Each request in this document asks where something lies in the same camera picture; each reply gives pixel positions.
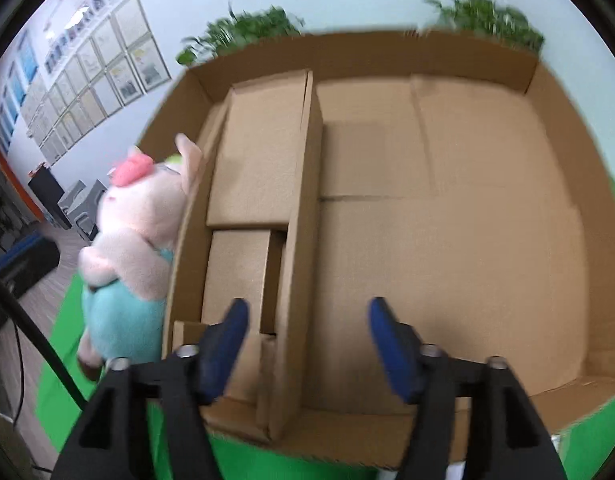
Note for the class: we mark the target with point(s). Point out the green potted plant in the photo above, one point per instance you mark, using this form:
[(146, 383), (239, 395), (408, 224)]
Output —
[(247, 27), (487, 15)]

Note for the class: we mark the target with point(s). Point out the large cardboard box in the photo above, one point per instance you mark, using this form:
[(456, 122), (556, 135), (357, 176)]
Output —
[(437, 260)]

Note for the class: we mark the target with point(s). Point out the grey printer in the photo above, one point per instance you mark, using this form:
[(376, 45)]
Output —
[(82, 205)]

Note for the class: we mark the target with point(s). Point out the green cloth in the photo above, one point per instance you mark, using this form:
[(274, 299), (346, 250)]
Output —
[(287, 465)]

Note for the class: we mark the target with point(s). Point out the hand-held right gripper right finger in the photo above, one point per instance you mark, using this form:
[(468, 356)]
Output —
[(387, 345)]

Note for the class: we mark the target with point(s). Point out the wall of framed certificates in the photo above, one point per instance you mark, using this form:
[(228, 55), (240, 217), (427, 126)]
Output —
[(112, 60)]

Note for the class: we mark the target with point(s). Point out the black case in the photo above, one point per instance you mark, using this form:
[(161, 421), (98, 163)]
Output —
[(27, 260)]

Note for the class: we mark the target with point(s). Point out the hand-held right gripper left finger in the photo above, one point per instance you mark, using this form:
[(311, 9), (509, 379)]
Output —
[(230, 345)]

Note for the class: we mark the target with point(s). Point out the cardboard divider insert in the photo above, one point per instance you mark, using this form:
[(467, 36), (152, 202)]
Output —
[(257, 160)]

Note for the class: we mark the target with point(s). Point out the pink pig plush toy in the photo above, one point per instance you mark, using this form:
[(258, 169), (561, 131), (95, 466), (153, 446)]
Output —
[(137, 220)]

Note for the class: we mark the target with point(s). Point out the row of portrait photos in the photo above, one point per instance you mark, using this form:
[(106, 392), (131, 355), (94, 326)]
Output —
[(82, 15)]

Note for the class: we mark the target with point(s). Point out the blue wall posters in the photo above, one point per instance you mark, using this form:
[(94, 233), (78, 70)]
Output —
[(25, 65)]

